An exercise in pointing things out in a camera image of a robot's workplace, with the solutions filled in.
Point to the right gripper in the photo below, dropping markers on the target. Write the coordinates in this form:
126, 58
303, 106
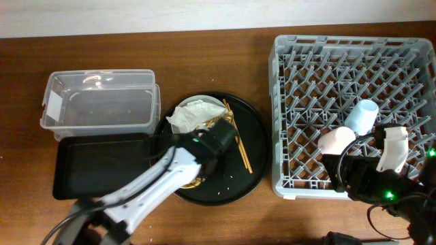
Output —
363, 166

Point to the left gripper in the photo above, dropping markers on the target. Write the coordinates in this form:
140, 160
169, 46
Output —
221, 174

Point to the yellow bowl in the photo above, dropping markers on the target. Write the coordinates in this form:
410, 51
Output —
194, 183

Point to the pink cup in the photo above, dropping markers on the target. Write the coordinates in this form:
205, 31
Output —
335, 141

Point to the brown coffee sachet wrapper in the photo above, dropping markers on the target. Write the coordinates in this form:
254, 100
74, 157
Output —
210, 123

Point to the white napkin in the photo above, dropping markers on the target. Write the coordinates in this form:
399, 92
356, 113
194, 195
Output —
189, 117

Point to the blue cup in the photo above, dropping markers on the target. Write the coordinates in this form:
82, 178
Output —
362, 117

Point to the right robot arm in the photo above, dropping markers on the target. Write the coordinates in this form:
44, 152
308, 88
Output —
412, 200

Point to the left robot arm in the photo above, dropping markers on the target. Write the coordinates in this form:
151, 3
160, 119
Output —
113, 218

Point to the grey dishwasher rack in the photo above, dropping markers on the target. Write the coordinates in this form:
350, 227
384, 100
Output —
316, 81

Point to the round black tray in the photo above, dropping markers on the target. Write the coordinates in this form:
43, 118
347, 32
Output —
231, 181

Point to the right wooden chopstick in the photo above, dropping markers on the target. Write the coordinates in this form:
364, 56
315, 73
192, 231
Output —
242, 149

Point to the wooden chopstick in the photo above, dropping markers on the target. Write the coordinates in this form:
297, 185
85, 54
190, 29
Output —
242, 149
229, 109

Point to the left wooden chopstick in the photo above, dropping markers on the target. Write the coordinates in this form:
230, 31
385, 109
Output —
229, 109

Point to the grey plate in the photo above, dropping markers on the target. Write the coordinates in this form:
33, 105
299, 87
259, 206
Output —
206, 98

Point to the clear plastic bin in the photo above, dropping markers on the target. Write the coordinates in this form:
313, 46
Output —
101, 102

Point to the black rectangular tray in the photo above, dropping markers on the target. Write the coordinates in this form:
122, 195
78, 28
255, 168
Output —
96, 165

